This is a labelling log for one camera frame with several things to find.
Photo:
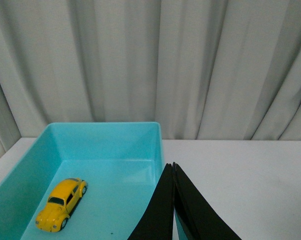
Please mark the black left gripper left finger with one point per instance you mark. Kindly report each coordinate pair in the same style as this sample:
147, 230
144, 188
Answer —
157, 221

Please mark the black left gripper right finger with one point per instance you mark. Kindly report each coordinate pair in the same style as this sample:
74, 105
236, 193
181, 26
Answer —
195, 218

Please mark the yellow beetle toy car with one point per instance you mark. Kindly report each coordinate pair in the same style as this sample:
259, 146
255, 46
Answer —
60, 204

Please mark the turquoise plastic bin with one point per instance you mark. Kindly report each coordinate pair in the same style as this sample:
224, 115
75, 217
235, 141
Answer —
121, 162

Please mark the grey pleated curtain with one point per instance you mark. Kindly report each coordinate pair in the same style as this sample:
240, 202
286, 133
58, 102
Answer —
203, 69

